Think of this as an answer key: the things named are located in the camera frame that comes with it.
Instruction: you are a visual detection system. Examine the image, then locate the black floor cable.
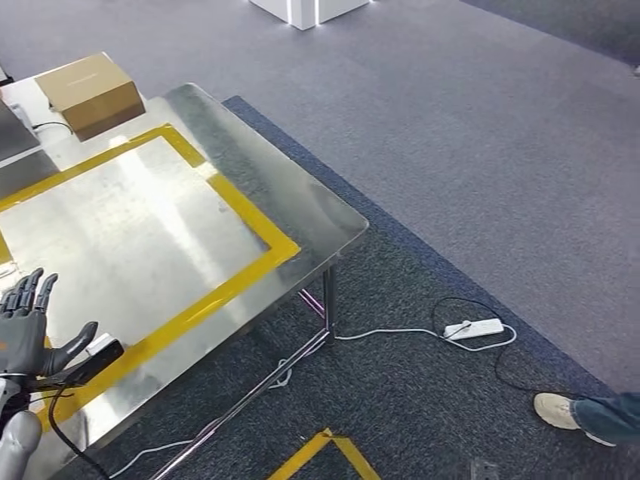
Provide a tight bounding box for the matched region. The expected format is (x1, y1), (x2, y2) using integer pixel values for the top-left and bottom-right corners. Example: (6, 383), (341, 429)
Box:
(430, 296), (576, 399)

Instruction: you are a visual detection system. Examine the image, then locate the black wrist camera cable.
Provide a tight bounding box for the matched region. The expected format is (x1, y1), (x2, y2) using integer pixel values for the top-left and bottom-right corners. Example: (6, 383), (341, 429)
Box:
(47, 384), (110, 480)

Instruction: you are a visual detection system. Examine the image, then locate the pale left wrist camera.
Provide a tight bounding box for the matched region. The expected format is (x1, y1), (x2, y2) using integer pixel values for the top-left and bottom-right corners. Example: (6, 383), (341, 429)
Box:
(84, 333), (117, 357)

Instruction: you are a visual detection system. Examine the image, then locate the white power strip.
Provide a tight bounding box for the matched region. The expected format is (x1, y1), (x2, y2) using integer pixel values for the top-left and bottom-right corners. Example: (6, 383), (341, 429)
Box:
(444, 317), (505, 342)

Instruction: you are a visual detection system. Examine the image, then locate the white floor cable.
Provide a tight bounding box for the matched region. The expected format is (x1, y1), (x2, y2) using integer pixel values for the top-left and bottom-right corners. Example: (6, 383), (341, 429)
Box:
(109, 323), (518, 480)

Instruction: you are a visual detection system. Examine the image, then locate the white lit display plinth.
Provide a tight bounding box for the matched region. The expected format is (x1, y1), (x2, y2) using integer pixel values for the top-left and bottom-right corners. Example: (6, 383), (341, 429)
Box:
(248, 0), (374, 31)

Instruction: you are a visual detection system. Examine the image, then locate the grey laptop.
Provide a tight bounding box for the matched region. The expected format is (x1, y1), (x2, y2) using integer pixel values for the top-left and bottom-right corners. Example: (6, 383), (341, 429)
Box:
(0, 97), (62, 200)

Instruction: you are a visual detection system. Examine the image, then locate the brown cardboard box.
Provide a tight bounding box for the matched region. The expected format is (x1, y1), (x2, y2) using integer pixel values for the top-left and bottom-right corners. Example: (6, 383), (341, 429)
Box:
(33, 52), (147, 143)

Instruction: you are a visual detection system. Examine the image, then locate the steel workbench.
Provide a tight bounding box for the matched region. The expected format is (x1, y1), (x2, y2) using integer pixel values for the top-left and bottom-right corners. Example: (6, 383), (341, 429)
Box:
(0, 82), (370, 480)

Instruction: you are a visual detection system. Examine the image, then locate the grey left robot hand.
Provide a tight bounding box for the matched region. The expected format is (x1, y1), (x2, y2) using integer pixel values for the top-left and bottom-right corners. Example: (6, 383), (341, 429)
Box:
(0, 268), (100, 380)

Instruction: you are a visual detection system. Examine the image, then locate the black left wrist camera bracket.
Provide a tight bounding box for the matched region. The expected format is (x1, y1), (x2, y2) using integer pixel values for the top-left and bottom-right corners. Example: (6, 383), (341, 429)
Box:
(27, 339), (125, 393)

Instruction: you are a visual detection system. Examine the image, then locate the person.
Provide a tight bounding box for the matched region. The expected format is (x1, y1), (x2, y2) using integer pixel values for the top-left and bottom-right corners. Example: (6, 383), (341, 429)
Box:
(534, 390), (640, 448)

